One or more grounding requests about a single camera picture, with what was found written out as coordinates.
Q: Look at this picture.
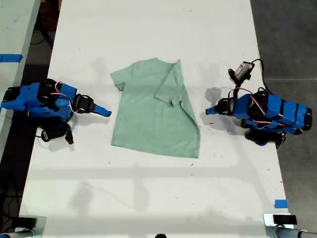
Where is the white side table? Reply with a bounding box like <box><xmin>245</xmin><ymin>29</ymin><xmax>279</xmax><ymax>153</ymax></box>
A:
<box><xmin>0</xmin><ymin>0</ymin><xmax>42</xmax><ymax>159</ymax></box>

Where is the gripper camera cable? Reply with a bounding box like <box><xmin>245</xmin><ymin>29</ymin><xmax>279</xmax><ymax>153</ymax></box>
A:
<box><xmin>250</xmin><ymin>58</ymin><xmax>268</xmax><ymax>94</ymax></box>

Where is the metal table bracket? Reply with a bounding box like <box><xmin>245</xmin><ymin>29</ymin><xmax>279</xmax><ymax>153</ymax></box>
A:
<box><xmin>14</xmin><ymin>216</ymin><xmax>47</xmax><ymax>238</ymax></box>
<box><xmin>263</xmin><ymin>213</ymin><xmax>298</xmax><ymax>238</ymax></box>

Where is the metal tube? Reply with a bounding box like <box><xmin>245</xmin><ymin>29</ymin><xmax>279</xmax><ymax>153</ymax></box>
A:
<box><xmin>274</xmin><ymin>226</ymin><xmax>317</xmax><ymax>238</ymax></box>
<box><xmin>0</xmin><ymin>229</ymin><xmax>33</xmax><ymax>238</ymax></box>

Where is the small black box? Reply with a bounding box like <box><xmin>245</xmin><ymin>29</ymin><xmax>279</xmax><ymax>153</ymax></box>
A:
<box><xmin>16</xmin><ymin>216</ymin><xmax>38</xmax><ymax>228</ymax></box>
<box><xmin>272</xmin><ymin>214</ymin><xmax>298</xmax><ymax>226</ymax></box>

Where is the gripper camera stalk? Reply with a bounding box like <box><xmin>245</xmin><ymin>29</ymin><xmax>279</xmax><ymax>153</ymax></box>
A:
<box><xmin>227</xmin><ymin>68</ymin><xmax>245</xmax><ymax>100</ymax></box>
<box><xmin>64</xmin><ymin>123</ymin><xmax>74</xmax><ymax>145</ymax></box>

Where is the pale green T-shirt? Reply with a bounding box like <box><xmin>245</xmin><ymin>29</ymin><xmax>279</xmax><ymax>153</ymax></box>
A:
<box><xmin>110</xmin><ymin>57</ymin><xmax>201</xmax><ymax>159</ymax></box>

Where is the long blue tape strip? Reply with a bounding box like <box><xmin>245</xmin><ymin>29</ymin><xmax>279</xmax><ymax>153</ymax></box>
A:
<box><xmin>0</xmin><ymin>53</ymin><xmax>24</xmax><ymax>63</ymax></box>

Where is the black floor cable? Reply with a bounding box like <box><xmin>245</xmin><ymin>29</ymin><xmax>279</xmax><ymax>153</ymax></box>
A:
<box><xmin>0</xmin><ymin>189</ymin><xmax>22</xmax><ymax>217</ymax></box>
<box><xmin>29</xmin><ymin>23</ymin><xmax>54</xmax><ymax>50</ymax></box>

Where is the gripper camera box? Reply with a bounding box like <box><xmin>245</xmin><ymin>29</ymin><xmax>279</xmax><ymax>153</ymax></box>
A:
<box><xmin>40</xmin><ymin>123</ymin><xmax>67</xmax><ymax>143</ymax></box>
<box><xmin>234</xmin><ymin>61</ymin><xmax>255</xmax><ymax>81</ymax></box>

